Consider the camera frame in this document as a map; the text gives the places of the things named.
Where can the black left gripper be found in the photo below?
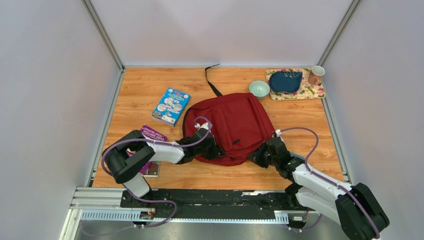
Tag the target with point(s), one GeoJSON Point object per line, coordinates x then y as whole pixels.
{"type": "Point", "coordinates": [217, 152]}

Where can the red student backpack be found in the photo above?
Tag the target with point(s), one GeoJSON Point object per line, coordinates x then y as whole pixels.
{"type": "Point", "coordinates": [240, 125]}

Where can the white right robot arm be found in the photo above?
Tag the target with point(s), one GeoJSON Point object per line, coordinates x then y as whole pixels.
{"type": "Point", "coordinates": [353, 207]}

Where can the floral rectangular tray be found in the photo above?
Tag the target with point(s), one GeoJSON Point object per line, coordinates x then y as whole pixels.
{"type": "Point", "coordinates": [306, 91]}

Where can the pale blue ceramic bowl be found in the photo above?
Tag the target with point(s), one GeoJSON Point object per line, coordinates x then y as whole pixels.
{"type": "Point", "coordinates": [259, 88]}

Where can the teal blue wallet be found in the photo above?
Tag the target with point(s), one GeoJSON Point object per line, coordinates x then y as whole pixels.
{"type": "Point", "coordinates": [294, 155]}

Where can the green yellow book underneath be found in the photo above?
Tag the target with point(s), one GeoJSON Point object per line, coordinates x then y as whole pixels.
{"type": "Point", "coordinates": [152, 171]}

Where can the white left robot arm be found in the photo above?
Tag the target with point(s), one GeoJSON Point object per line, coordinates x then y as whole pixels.
{"type": "Point", "coordinates": [126, 157]}

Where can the pink mug white inside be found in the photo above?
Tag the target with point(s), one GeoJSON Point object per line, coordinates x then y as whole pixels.
{"type": "Point", "coordinates": [316, 74]}

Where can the dark blue pencil pouch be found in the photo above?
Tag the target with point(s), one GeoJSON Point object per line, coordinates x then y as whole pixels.
{"type": "Point", "coordinates": [285, 81]}

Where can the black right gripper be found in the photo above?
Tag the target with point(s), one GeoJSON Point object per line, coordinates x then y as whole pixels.
{"type": "Point", "coordinates": [256, 157]}

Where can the blue puzzle box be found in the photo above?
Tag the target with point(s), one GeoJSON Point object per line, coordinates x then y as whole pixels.
{"type": "Point", "coordinates": [171, 106]}

